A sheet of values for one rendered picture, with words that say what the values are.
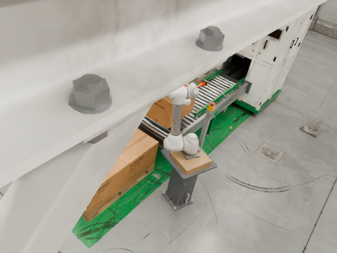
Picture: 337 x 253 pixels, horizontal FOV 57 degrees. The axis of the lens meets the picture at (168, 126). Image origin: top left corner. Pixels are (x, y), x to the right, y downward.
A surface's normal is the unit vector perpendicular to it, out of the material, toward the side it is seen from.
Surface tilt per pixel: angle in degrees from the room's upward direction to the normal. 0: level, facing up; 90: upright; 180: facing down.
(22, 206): 45
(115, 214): 0
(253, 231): 0
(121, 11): 90
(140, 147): 0
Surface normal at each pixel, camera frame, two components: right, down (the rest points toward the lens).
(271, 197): 0.15, -0.77
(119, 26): 0.78, 0.48
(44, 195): -0.32, -0.25
